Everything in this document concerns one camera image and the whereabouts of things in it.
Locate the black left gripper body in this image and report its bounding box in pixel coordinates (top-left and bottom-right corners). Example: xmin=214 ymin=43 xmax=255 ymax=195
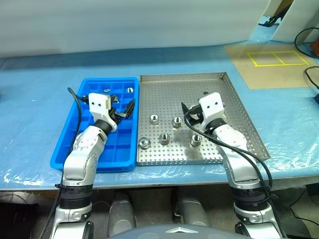
xmin=108 ymin=107 xmax=123 ymax=123

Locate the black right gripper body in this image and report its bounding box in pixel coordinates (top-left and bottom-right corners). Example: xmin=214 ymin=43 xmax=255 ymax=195
xmin=186 ymin=106 xmax=204 ymax=127

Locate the blue plastic compartment tray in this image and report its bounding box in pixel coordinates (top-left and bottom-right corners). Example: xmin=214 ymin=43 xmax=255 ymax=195
xmin=49 ymin=77 xmax=140 ymax=173

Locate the black box under table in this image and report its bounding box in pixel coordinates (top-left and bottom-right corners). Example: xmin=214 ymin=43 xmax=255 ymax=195
xmin=306 ymin=184 xmax=319 ymax=197

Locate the perforated metal tray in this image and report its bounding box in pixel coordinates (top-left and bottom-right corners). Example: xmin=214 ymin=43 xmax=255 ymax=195
xmin=136 ymin=72 xmax=272 ymax=167

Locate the yellow tape rectangle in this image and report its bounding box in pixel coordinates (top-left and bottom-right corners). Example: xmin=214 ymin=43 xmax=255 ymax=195
xmin=247 ymin=51 xmax=310 ymax=68

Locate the brown cardboard mat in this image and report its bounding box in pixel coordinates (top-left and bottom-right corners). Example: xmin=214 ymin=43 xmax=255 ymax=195
xmin=223 ymin=44 xmax=319 ymax=90

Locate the white foam backdrop sheet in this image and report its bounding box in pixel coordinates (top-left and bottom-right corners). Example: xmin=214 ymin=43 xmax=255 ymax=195
xmin=0 ymin=0 xmax=272 ymax=59

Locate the blue plastic table cover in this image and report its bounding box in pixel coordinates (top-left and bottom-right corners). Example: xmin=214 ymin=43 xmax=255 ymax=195
xmin=0 ymin=18 xmax=319 ymax=192

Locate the grey rounded shape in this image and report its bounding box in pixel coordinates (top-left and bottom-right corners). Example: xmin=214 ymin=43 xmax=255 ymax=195
xmin=109 ymin=193 xmax=137 ymax=237
xmin=174 ymin=191 xmax=212 ymax=227

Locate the black stand foot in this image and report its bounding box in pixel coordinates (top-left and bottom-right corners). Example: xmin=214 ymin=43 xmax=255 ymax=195
xmin=259 ymin=14 xmax=282 ymax=27

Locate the white foam panel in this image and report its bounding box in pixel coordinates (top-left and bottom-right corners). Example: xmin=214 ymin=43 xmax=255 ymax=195
xmin=270 ymin=0 xmax=319 ymax=43

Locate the orange brown object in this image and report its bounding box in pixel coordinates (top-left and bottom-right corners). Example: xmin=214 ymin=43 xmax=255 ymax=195
xmin=310 ymin=41 xmax=319 ymax=58

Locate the grey body with white emblem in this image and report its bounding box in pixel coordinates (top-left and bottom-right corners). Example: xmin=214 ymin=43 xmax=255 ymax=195
xmin=107 ymin=223 xmax=220 ymax=239

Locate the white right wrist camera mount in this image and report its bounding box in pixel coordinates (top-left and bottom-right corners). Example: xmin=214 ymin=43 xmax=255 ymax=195
xmin=198 ymin=92 xmax=227 ymax=130

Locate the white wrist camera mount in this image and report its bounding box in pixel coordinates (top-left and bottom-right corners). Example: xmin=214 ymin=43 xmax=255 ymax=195
xmin=198 ymin=92 xmax=227 ymax=130
xmin=88 ymin=92 xmax=118 ymax=132

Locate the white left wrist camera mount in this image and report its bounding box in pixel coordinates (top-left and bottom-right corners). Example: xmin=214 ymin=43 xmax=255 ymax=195
xmin=88 ymin=92 xmax=118 ymax=132

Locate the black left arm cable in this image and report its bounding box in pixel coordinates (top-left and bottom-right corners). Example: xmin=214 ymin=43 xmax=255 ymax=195
xmin=42 ymin=87 xmax=90 ymax=239

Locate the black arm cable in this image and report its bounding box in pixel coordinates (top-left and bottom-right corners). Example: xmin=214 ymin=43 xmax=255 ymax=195
xmin=185 ymin=112 xmax=275 ymax=207
xmin=42 ymin=87 xmax=90 ymax=239

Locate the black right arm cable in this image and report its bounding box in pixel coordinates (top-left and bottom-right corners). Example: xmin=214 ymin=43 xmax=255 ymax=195
xmin=185 ymin=112 xmax=275 ymax=207

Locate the black power cable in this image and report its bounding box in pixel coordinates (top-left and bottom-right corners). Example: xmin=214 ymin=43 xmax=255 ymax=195
xmin=304 ymin=66 xmax=319 ymax=90

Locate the looped black cable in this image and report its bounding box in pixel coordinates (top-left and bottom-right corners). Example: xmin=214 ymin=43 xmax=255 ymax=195
xmin=294 ymin=27 xmax=319 ymax=59

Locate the thin black floor cable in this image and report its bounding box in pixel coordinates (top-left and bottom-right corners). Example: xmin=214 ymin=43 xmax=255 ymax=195
xmin=290 ymin=189 xmax=319 ymax=225

